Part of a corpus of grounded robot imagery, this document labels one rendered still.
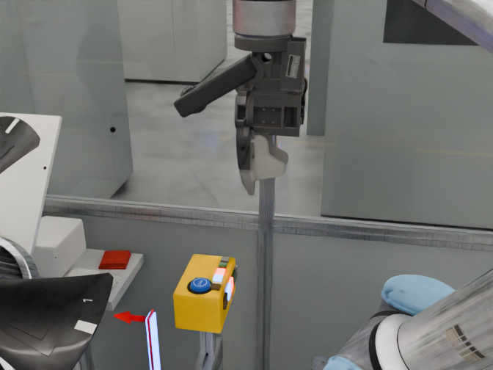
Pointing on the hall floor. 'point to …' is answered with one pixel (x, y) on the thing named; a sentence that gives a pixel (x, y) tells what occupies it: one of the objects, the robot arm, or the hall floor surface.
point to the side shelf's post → (86, 360)
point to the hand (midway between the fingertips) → (246, 185)
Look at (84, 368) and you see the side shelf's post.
